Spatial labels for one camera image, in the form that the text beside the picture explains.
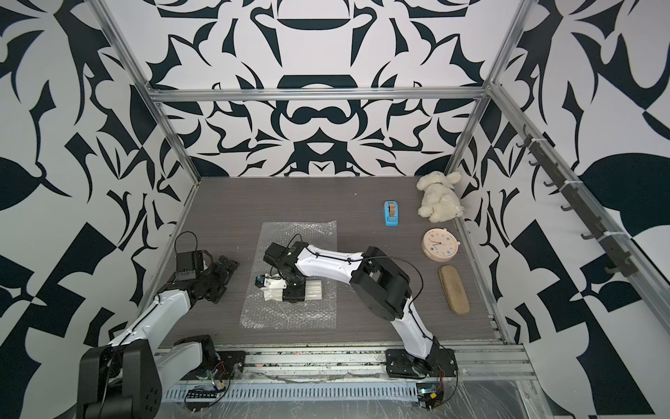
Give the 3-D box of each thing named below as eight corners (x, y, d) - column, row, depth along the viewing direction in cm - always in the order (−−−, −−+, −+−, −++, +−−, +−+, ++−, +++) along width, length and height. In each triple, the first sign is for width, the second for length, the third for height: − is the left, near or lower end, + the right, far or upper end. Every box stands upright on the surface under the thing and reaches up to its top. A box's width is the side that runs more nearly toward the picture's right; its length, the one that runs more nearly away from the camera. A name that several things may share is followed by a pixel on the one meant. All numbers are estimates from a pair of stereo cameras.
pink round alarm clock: (425, 262, 96) (427, 258, 94) (418, 232, 104) (420, 228, 102) (461, 262, 96) (464, 258, 94) (451, 232, 104) (454, 228, 102)
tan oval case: (449, 314, 85) (453, 311, 82) (437, 269, 95) (440, 264, 92) (468, 314, 85) (473, 311, 82) (455, 269, 95) (458, 264, 92)
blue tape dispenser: (386, 225, 105) (387, 220, 103) (383, 206, 112) (384, 201, 109) (399, 225, 105) (400, 221, 103) (395, 206, 112) (397, 201, 109)
